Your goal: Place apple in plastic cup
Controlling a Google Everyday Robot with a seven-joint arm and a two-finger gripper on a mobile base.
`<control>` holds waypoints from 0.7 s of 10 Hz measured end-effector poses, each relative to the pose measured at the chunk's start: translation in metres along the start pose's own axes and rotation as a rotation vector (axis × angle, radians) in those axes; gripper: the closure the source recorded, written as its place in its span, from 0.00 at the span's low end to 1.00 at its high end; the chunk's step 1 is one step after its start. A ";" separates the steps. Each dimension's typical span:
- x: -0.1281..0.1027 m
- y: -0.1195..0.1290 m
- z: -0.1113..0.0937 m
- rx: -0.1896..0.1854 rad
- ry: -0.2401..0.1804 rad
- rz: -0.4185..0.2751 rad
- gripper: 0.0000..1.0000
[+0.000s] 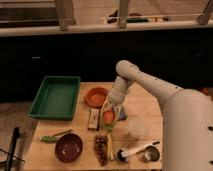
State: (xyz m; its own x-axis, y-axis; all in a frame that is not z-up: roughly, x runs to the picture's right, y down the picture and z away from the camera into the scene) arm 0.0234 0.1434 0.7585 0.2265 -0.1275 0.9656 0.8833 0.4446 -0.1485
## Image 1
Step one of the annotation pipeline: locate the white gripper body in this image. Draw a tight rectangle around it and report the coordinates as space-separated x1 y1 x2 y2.
108 76 133 105

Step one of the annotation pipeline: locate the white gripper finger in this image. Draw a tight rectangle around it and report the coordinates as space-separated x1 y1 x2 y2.
113 105 121 121
100 100 109 119

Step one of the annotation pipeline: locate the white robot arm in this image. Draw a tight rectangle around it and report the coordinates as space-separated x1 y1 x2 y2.
107 60 213 171

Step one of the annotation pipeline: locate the clear plastic cup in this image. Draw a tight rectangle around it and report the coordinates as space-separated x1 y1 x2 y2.
127 119 146 140

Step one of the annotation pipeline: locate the metal measuring cup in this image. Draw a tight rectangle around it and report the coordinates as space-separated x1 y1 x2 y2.
143 146 160 163

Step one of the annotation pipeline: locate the orange bowl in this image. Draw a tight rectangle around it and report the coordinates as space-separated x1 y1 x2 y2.
85 87 108 108

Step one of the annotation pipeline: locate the brown chocolate bar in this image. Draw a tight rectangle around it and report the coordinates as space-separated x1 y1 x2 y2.
88 108 99 131

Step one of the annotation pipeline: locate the green leaf toy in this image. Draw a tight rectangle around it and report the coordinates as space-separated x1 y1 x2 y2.
102 122 115 132

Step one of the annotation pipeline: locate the bunch of dark grapes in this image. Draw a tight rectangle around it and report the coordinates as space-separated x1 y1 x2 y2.
93 135 108 166

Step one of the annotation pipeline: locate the yellow banana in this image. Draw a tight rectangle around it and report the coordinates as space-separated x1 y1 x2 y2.
107 133 115 161

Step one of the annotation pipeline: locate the green plastic tray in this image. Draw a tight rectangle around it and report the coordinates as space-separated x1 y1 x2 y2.
29 76 81 120

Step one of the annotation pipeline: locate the dark red bowl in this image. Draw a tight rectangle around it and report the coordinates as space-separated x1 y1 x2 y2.
55 134 83 163

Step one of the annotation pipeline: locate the black stand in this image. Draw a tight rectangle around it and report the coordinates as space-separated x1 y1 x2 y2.
0 127 24 171

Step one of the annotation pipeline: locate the green handled utensil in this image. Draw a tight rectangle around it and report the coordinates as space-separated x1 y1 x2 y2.
40 129 72 143

